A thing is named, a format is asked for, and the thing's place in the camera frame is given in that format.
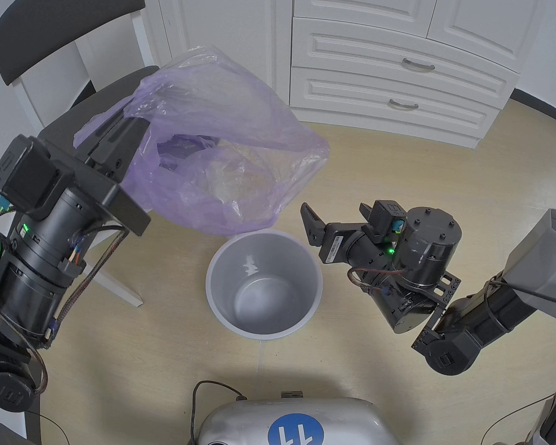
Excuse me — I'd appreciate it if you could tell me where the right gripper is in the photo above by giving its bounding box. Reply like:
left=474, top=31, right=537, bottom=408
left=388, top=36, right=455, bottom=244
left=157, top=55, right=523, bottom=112
left=300, top=203, right=397, bottom=269

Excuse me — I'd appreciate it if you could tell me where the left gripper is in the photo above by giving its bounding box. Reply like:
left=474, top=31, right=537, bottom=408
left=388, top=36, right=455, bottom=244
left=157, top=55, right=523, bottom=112
left=16, top=108, right=152, bottom=275

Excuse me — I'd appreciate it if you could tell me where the purple plastic bag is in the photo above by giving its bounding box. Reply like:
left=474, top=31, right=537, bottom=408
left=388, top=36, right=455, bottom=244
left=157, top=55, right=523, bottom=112
left=73, top=44, right=331, bottom=237

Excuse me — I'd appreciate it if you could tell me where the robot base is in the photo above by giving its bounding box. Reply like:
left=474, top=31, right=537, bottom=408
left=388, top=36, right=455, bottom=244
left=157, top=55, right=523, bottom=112
left=199, top=390, right=392, bottom=445

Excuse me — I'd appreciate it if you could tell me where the white trash bin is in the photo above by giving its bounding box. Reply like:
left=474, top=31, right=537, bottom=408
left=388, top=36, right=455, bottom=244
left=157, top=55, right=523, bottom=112
left=205, top=230, right=324, bottom=339

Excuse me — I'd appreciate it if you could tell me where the dark grey padded chair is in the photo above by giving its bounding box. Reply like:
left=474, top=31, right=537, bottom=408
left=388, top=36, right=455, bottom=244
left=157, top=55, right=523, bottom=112
left=0, top=0, right=160, bottom=308

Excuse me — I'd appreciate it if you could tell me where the white wardrobe with drawers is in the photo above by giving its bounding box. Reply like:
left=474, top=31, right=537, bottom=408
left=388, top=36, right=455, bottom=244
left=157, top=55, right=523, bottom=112
left=274, top=0, right=552, bottom=150

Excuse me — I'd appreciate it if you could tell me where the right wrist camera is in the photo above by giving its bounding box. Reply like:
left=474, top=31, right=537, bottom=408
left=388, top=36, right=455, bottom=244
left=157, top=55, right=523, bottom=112
left=370, top=199, right=406, bottom=245

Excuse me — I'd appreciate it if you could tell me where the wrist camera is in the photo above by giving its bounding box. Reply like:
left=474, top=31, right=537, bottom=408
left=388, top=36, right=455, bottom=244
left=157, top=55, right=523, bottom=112
left=370, top=199, right=406, bottom=245
left=0, top=135, right=72, bottom=214

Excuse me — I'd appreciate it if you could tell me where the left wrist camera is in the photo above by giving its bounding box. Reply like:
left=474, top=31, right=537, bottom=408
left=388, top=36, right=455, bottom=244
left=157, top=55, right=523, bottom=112
left=0, top=135, right=72, bottom=214

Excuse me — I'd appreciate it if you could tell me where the black cable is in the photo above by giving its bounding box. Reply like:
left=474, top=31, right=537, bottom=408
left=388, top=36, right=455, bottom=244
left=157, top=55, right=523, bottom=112
left=42, top=225, right=130, bottom=349
left=191, top=380, right=247, bottom=445

